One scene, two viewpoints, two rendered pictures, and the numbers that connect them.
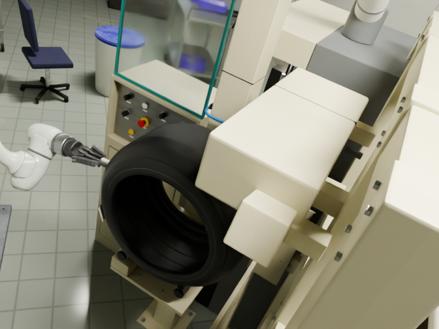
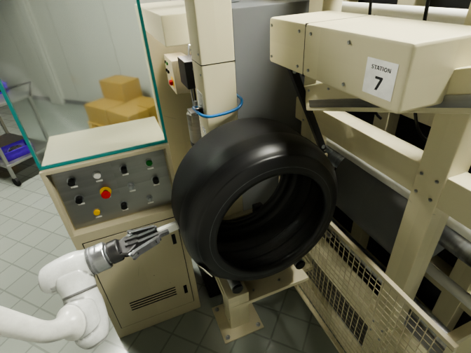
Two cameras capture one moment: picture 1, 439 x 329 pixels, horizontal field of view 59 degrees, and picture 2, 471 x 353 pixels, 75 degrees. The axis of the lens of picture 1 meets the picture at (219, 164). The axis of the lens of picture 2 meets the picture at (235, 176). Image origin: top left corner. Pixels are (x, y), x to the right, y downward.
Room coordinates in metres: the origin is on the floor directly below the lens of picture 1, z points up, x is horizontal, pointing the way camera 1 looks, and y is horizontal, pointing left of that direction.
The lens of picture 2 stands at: (0.41, 0.71, 1.91)
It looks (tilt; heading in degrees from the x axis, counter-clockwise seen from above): 33 degrees down; 322
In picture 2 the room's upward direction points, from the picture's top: 4 degrees counter-clockwise
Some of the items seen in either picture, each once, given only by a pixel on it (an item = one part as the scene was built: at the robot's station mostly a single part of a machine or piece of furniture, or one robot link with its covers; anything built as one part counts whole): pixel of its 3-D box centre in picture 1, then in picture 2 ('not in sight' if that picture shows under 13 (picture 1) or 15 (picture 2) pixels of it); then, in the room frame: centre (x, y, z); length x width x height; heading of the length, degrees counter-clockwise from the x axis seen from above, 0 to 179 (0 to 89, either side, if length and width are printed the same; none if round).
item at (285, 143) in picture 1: (294, 134); (353, 49); (0.93, -0.17, 1.71); 0.61 x 0.25 x 0.15; 162
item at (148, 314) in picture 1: (167, 316); (237, 316); (1.39, 0.02, 0.01); 0.27 x 0.27 x 0.02; 72
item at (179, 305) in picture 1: (169, 263); (252, 262); (1.15, 0.08, 0.80); 0.37 x 0.36 x 0.02; 72
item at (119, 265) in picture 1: (145, 241); (223, 267); (1.19, 0.21, 0.83); 0.36 x 0.09 x 0.06; 162
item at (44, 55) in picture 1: (45, 53); not in sight; (3.42, 1.96, 0.45); 0.52 x 0.49 x 0.89; 115
